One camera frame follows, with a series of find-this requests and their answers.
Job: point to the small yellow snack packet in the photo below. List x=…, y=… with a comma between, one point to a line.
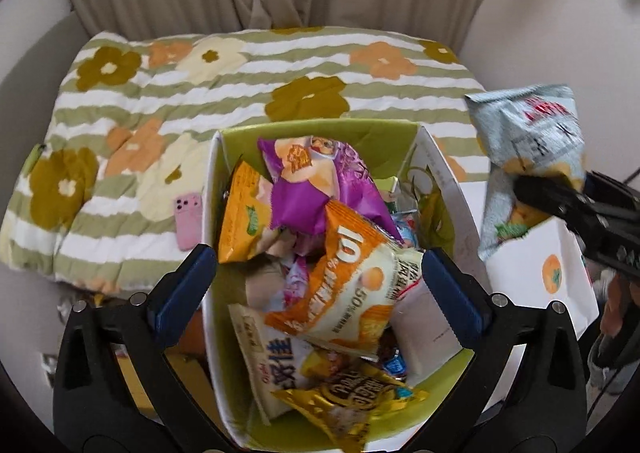
x=322, y=363

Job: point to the grey patterned cloth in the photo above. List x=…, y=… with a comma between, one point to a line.
x=607, y=363

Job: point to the white snack bag blue print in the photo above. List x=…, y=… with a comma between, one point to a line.
x=265, y=358

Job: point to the pale blue snack bag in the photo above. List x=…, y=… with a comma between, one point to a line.
x=520, y=133

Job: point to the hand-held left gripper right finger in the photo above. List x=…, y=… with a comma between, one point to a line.
x=450, y=293

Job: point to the orange and white snack bag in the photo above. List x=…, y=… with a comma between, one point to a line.
x=345, y=293

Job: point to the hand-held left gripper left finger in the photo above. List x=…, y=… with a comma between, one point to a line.
x=185, y=285

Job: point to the white box with orange print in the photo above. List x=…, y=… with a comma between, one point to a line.
x=530, y=273

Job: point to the small blue packet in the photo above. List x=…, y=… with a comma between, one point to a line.
x=398, y=364

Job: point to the purple snack bag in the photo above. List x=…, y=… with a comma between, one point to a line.
x=345, y=193

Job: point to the white snack bag black print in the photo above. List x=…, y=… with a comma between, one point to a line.
x=407, y=273

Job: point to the green-lined cardboard box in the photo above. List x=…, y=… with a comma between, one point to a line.
x=380, y=148

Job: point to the small green object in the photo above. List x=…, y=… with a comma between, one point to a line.
x=33, y=158

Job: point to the floral striped blanket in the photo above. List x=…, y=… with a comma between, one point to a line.
x=200, y=83

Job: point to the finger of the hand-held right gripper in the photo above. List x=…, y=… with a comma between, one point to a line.
x=550, y=195

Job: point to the lilac snack packet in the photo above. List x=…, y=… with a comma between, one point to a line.
x=296, y=280

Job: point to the gold snack bag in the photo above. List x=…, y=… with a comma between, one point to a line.
x=345, y=403

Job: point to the person's right hand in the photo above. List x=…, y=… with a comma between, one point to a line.
x=611, y=315

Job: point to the light blue packet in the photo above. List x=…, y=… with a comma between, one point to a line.
x=406, y=230

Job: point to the pink phone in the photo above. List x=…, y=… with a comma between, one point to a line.
x=189, y=220

